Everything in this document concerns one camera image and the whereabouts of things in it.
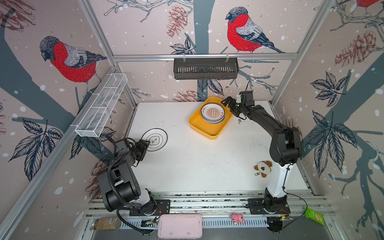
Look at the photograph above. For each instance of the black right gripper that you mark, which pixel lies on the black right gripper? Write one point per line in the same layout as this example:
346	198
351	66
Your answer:
231	105

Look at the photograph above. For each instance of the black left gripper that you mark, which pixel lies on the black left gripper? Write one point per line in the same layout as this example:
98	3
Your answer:
142	146

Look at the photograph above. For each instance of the orange sunburst plate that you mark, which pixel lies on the orange sunburst plate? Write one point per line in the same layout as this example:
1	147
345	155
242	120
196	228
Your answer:
212	112

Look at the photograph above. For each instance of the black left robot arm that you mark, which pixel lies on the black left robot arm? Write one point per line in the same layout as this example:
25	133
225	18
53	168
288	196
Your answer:
118	184

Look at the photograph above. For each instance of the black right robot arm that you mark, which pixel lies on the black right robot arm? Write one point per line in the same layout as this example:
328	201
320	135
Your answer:
285	148

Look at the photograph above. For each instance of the yellow plastic bin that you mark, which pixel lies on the yellow plastic bin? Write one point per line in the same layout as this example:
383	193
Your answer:
209	129

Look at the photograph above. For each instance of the brown white plush toy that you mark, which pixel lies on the brown white plush toy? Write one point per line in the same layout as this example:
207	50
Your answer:
263	168

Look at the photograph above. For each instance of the pink plastic tray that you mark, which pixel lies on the pink plastic tray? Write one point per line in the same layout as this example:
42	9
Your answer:
180	226

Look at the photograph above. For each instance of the brown grain bag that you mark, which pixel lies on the brown grain bag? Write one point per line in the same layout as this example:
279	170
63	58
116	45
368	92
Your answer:
106	224

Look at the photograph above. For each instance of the pink pig toy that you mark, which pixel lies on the pink pig toy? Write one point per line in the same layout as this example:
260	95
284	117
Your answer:
238	218

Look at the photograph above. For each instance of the green snack packet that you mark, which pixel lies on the green snack packet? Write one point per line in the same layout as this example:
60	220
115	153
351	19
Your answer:
314	216

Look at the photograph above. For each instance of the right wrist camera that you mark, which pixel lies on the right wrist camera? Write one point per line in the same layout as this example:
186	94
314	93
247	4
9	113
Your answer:
247	98

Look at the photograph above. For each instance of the white wire mesh shelf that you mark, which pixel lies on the white wire mesh shelf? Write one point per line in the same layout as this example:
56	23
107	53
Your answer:
100	110

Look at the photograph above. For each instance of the black hanging wire basket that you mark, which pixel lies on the black hanging wire basket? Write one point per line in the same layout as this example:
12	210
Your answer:
206	69

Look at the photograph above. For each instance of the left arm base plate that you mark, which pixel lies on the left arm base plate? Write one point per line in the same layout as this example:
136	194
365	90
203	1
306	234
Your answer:
162	208

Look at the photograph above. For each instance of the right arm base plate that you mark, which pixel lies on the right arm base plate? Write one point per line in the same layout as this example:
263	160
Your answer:
260	206

